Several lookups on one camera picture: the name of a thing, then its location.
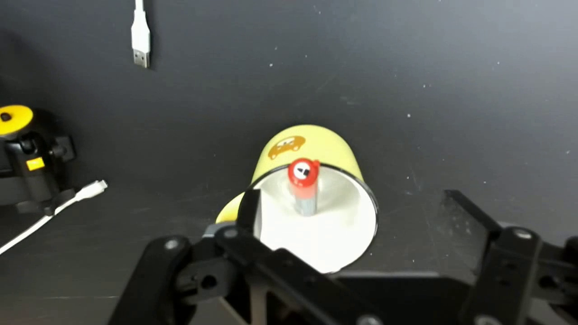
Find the yellow enamel mug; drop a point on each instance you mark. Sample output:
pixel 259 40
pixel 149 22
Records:
pixel 319 235

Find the yellow round knob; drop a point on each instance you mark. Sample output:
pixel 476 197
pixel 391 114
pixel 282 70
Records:
pixel 13 117

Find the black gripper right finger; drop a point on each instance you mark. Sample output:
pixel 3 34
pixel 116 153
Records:
pixel 463 222

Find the black camera rig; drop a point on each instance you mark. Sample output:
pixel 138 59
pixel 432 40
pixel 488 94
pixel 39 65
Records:
pixel 37 180

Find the grey marker with red cap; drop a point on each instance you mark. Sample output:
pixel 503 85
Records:
pixel 302 180

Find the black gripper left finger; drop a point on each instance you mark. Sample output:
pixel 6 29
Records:
pixel 250 209

